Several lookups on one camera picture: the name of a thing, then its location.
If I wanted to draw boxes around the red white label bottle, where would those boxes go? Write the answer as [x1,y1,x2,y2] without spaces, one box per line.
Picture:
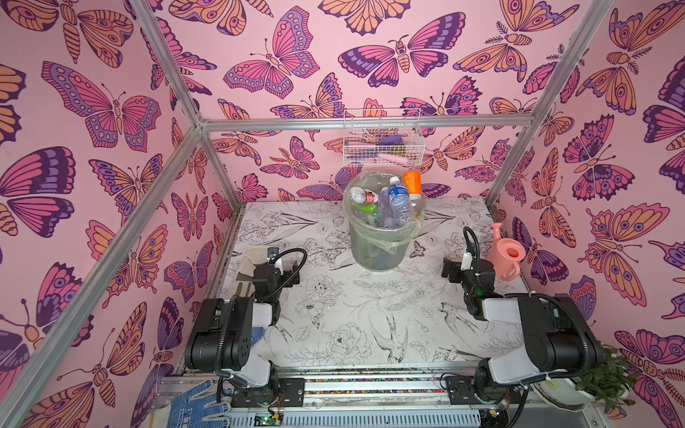
[350,187,379,204]

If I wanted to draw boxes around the lime green label bottle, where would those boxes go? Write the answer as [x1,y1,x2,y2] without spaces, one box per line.
[354,203,381,228]

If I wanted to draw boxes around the pink plastic watering can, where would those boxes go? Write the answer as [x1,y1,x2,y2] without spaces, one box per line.
[486,223,526,282]

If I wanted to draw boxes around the beige grey work glove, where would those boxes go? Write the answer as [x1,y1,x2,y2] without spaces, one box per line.
[226,245,269,297]

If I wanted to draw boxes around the potted green plant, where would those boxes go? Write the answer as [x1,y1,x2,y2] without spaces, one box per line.
[532,347,638,413]

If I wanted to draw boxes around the grey mesh waste bin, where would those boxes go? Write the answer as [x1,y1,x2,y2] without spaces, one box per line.
[344,170,426,272]

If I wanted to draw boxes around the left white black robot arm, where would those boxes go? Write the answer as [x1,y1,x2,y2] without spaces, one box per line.
[184,247,308,393]

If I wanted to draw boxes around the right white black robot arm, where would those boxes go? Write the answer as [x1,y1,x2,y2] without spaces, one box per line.
[441,258,607,402]

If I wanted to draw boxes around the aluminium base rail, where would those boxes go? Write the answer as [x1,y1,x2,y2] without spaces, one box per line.
[224,368,526,428]

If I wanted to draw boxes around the orange label bottle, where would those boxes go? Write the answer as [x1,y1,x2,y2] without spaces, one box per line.
[403,171,425,216]

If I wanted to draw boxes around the blue dotted work glove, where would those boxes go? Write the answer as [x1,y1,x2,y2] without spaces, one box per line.
[167,380,230,428]

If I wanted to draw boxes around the white wire wall basket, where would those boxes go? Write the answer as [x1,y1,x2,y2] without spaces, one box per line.
[341,108,426,169]

